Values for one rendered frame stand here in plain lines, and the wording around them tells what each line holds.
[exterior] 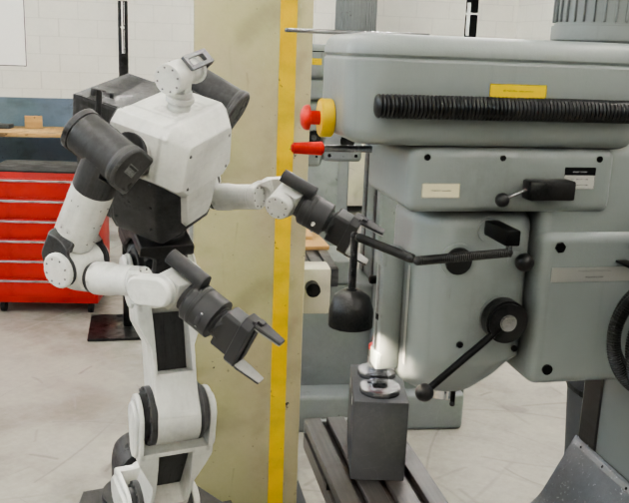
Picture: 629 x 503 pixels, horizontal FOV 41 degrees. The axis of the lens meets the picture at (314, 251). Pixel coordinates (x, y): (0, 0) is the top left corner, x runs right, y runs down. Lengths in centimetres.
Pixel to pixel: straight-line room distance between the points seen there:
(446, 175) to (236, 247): 192
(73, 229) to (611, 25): 110
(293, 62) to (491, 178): 184
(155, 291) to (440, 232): 63
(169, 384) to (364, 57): 104
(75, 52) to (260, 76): 737
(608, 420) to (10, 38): 927
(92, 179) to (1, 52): 871
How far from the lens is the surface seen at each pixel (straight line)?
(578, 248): 138
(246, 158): 306
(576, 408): 344
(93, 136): 171
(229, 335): 165
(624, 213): 142
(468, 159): 127
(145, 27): 1029
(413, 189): 125
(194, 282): 167
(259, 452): 343
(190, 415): 201
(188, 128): 181
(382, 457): 189
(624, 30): 140
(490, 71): 126
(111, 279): 178
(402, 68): 122
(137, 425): 202
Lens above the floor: 186
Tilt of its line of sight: 14 degrees down
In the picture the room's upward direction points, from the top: 2 degrees clockwise
